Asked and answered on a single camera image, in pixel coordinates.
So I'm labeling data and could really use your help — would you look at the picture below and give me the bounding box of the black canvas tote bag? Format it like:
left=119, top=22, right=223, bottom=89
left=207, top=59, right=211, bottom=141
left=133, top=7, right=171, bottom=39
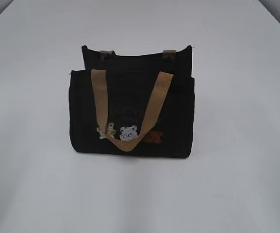
left=68, top=46, right=195, bottom=158

